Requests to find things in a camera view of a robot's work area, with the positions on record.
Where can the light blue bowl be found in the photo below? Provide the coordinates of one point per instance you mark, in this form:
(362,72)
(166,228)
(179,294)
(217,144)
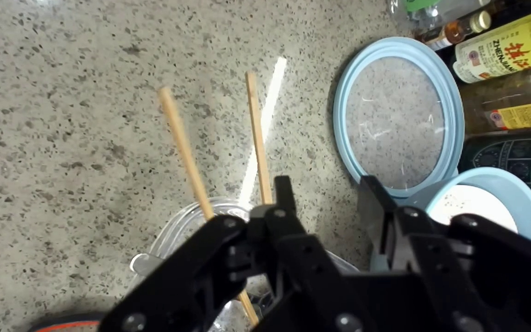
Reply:
(500,184)

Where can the blue rimmed clear lid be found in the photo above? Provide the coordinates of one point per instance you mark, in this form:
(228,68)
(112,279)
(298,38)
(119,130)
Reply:
(397,115)

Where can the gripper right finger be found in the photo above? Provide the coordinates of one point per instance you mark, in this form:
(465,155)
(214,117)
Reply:
(436,258)

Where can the clear plastic bottle green label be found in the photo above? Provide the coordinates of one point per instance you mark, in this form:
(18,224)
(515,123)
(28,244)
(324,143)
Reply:
(436,9)

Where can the small amber bottle cream cap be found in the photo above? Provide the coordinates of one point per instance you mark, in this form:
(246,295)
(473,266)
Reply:
(459,28)

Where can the dark green tin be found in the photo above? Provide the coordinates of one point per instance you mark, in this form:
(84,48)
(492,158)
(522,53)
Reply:
(510,154)

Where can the wooden chopstick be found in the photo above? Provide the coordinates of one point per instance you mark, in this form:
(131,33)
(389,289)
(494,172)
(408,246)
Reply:
(257,133)
(182,143)

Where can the oil bottle with yellow label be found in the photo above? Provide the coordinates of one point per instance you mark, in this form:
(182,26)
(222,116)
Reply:
(510,103)

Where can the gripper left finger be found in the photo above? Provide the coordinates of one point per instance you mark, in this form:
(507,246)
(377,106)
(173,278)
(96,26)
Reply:
(210,272)

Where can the dark bottle with yellow label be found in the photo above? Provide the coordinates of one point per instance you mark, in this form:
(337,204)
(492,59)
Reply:
(505,48)

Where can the red and black object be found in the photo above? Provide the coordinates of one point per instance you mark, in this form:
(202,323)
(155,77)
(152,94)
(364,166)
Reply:
(69,325)

